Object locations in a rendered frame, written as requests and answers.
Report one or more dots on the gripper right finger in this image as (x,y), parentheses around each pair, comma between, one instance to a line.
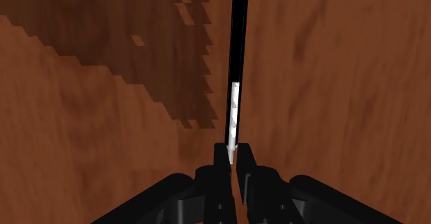
(269,196)

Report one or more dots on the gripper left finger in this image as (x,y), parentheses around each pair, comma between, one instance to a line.
(205,196)

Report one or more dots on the black and white pen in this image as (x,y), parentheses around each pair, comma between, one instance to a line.
(237,48)

